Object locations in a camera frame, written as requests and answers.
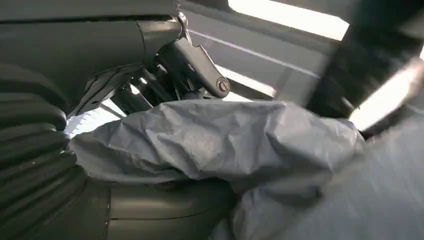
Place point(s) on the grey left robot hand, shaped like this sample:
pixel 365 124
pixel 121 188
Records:
pixel 82 49

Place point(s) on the grey plastic parcel bag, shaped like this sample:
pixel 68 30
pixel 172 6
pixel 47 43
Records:
pixel 381 198
pixel 215 139

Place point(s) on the ribbed grey left arm sleeve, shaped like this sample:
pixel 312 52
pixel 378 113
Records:
pixel 30 149

